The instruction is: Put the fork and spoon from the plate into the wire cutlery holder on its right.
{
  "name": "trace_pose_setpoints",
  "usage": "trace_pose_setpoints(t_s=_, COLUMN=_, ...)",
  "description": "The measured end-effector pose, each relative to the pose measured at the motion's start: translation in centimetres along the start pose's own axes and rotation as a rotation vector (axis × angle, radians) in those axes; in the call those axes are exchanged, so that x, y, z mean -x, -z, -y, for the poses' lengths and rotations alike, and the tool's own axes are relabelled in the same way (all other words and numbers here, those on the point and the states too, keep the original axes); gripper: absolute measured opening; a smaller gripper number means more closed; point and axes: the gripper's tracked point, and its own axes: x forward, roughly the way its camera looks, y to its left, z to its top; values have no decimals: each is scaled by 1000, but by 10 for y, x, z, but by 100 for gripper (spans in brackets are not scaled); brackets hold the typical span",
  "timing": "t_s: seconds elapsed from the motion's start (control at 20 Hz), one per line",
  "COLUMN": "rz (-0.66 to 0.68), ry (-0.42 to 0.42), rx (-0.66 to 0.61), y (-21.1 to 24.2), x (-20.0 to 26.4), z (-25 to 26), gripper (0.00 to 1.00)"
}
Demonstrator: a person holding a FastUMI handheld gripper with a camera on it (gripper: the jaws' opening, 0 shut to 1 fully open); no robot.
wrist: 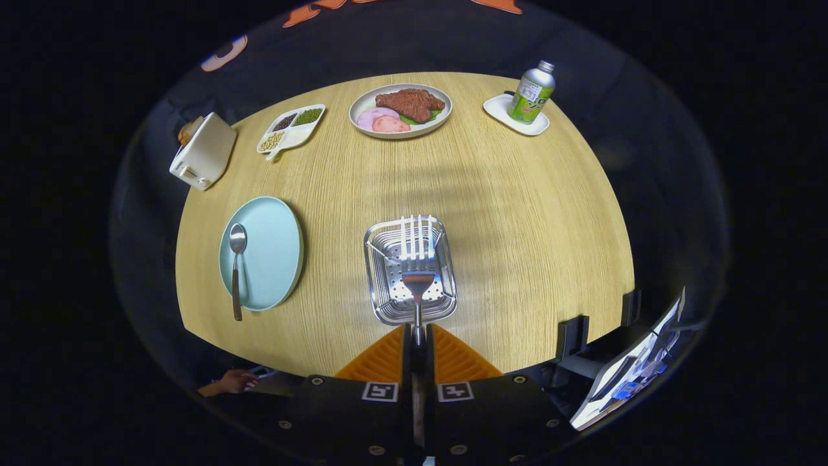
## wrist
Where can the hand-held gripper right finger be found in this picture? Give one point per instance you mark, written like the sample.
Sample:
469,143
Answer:
429,362

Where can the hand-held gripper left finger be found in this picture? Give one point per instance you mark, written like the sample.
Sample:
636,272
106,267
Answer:
408,362

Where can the square metal basket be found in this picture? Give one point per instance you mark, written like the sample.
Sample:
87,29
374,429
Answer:
388,304

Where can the black table clamp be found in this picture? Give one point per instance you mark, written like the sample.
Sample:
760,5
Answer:
631,309
572,336

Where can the pale blue plate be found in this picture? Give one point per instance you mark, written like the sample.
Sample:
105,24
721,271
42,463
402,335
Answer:
272,252

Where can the tablet screen on stand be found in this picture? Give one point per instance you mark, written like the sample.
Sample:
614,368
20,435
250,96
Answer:
621,382

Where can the pink ham slices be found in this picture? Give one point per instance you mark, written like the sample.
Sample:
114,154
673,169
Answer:
381,122

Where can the green lettuce leaf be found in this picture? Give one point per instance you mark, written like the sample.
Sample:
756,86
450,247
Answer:
435,115

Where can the white divided dish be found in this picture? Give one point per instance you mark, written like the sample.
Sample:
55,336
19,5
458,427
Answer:
294,136

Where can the brown grilled steak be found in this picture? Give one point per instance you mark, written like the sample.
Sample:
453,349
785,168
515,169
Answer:
411,103

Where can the yellow soybeans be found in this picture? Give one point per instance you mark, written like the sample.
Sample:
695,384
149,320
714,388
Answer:
272,141

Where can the white plate with food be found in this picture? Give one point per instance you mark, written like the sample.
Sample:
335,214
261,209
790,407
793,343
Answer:
362,105

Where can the small white tray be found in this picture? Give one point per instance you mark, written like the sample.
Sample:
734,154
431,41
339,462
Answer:
498,107

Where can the green mung beans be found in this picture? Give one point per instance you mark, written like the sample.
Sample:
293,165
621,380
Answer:
308,116

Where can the black beans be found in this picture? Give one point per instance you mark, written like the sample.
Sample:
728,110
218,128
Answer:
284,122

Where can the green drink bottle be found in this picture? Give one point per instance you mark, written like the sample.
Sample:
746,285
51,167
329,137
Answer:
530,97

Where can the white toaster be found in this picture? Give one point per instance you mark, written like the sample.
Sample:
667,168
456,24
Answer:
207,152

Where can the toasted bread slice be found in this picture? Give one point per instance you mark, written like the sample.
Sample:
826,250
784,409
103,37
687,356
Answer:
189,129

